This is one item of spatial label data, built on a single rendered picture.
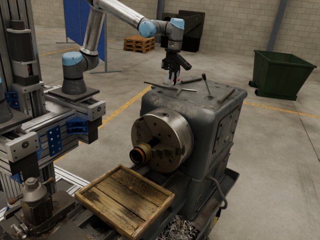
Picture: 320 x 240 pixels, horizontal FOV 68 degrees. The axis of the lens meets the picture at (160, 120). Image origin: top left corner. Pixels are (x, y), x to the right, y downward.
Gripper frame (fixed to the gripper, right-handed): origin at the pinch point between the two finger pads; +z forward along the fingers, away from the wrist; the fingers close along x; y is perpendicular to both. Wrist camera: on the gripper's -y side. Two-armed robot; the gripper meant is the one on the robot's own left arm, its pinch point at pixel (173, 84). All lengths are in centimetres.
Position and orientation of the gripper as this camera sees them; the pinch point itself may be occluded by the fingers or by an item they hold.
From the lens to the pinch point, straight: 139.3
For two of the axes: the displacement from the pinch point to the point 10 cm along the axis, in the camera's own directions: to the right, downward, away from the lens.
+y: -8.1, -3.3, 4.8
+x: -5.8, 3.2, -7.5
